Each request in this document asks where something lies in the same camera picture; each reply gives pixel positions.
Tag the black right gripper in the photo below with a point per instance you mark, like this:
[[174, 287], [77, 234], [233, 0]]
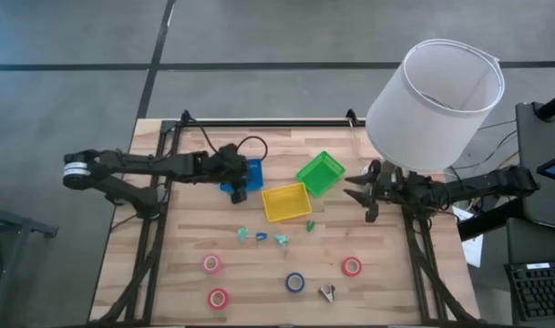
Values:
[[391, 189]]

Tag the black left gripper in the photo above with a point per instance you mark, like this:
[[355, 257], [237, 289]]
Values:
[[227, 164]]

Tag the green plastic basket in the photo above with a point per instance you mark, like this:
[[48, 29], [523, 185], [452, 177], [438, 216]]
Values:
[[320, 174]]

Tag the yellow plastic basket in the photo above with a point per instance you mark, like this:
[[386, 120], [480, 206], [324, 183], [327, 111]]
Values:
[[286, 202]]

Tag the mint green mini stapler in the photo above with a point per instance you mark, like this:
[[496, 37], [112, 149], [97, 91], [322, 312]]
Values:
[[281, 239], [243, 234]]

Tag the blue mini stapler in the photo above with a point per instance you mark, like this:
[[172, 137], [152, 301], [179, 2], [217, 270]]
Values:
[[259, 236]]

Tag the red tape roll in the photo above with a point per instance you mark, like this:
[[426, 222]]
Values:
[[209, 299], [344, 266]]

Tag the pink tape roll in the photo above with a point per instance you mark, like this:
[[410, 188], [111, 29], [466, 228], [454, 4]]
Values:
[[204, 264]]

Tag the silver black staple remover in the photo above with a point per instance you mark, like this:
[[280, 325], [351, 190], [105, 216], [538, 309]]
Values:
[[326, 291]]

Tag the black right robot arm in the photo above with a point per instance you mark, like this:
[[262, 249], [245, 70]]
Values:
[[486, 182]]

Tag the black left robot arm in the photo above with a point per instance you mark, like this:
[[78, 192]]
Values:
[[136, 161]]

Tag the blue tape roll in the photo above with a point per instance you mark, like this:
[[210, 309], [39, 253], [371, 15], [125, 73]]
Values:
[[287, 282]]

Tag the blue plastic basket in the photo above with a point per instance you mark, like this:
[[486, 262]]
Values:
[[256, 175]]

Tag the silver lamp base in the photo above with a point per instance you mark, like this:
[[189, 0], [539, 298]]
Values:
[[388, 167]]

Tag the white lamp shade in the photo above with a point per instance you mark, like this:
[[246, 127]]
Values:
[[409, 132]]

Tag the white paper sheet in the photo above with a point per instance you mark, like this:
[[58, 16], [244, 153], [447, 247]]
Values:
[[474, 248]]

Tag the black stand foot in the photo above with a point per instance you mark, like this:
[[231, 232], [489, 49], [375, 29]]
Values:
[[486, 223]]

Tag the grey laptop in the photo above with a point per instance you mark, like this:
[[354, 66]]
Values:
[[532, 182]]

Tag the dark grey metal stand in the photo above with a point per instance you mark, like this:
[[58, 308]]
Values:
[[31, 226]]

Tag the black keyboard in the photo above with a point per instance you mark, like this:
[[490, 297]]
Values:
[[541, 291]]

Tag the black aluminium frame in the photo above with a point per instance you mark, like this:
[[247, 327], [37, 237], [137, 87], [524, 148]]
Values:
[[259, 123]]

